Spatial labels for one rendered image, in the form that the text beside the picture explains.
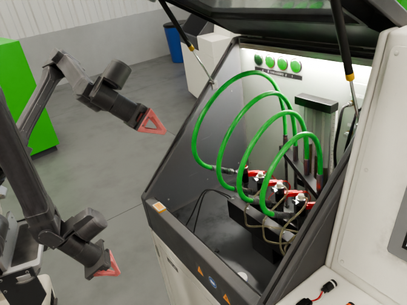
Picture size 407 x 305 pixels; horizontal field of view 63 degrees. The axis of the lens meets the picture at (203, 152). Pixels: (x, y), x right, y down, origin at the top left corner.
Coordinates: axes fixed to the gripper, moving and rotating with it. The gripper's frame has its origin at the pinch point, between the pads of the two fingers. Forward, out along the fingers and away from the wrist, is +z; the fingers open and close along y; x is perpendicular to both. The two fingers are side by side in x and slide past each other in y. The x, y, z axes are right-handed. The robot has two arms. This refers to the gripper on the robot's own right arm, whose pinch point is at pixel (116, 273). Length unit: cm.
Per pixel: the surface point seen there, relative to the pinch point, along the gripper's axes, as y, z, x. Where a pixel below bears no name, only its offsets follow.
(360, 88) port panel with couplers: 1, 5, -87
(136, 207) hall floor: 166, 93, 37
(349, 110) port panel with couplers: 4, 11, -83
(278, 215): -12.4, 9.6, -45.4
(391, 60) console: -21, -15, -82
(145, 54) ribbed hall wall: 704, 130, -68
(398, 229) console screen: -34, 12, -63
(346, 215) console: -22, 14, -58
